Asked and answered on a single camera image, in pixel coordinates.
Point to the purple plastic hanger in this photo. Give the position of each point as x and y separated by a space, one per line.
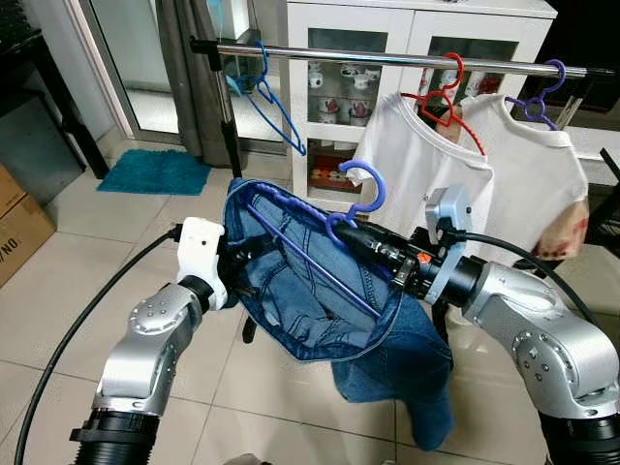
379 194
560 73

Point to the dark blue denim jeans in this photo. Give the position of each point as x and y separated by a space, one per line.
407 368

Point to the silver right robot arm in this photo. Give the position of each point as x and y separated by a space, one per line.
542 339

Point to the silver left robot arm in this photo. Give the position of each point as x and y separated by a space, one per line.
145 339

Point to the blue plastic hanger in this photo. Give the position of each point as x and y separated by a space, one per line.
264 66

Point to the red plastic hanger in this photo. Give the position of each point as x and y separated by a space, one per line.
459 68

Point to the white T-shirt small grey print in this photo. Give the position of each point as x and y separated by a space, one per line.
417 155

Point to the white printed ceramic mug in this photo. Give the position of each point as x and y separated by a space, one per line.
317 77
329 109
348 77

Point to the teal floor mat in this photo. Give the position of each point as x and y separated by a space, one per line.
155 172

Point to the white T-shirt red print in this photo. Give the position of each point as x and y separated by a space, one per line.
533 184

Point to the grey curtain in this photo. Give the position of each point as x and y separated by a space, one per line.
189 97

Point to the white glass-door cabinet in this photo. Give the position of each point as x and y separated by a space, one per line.
397 21

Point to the printed cardboard box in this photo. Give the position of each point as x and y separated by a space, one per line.
19 232

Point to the white sliding glass door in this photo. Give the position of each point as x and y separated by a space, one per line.
145 58

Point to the black desk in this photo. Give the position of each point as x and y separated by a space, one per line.
39 77

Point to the black television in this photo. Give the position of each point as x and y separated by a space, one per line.
581 34

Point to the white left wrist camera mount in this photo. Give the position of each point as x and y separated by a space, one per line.
201 247

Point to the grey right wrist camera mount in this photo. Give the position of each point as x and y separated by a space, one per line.
448 208

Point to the black rack post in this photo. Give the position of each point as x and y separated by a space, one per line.
230 136

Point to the chrome clothes rail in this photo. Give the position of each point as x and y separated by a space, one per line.
320 53

